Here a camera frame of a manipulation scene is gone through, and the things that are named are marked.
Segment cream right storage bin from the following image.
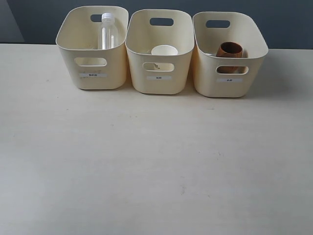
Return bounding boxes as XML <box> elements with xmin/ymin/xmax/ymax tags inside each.
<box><xmin>192</xmin><ymin>11</ymin><xmax>268</xmax><ymax>97</ymax></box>

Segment cream storage bin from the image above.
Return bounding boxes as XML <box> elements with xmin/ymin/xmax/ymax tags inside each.
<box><xmin>192</xmin><ymin>11</ymin><xmax>268</xmax><ymax>97</ymax></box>
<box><xmin>125</xmin><ymin>9</ymin><xmax>195</xmax><ymax>94</ymax></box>
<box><xmin>56</xmin><ymin>5</ymin><xmax>129</xmax><ymax>90</ymax></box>

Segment cream left storage bin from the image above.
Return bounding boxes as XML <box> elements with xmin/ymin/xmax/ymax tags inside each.
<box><xmin>56</xmin><ymin>5</ymin><xmax>129</xmax><ymax>90</ymax></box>

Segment clear plastic bottle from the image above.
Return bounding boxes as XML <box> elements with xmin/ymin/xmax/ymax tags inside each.
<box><xmin>98</xmin><ymin>13</ymin><xmax>118</xmax><ymax>49</ymax></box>

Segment white paper cup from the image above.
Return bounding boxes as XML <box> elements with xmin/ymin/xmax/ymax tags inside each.
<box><xmin>151</xmin><ymin>45</ymin><xmax>178</xmax><ymax>71</ymax></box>

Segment brown wooden cup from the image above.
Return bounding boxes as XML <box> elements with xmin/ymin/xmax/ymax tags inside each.
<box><xmin>216</xmin><ymin>42</ymin><xmax>243</xmax><ymax>73</ymax></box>

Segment cream middle storage bin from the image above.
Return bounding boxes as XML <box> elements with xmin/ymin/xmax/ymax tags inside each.
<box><xmin>125</xmin><ymin>9</ymin><xmax>195</xmax><ymax>94</ymax></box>

